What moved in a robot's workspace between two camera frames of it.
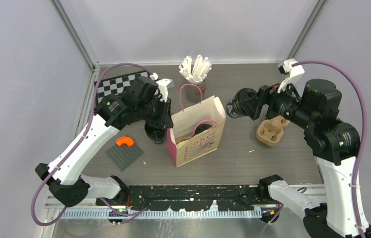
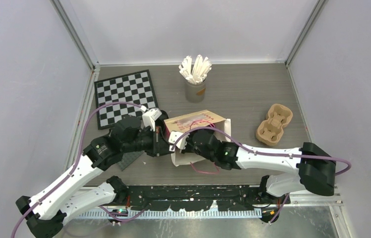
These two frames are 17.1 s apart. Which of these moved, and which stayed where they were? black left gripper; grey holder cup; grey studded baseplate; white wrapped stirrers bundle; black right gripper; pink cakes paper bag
Moved: pink cakes paper bag; black right gripper; black left gripper
Stayed: grey holder cup; white wrapped stirrers bundle; grey studded baseplate
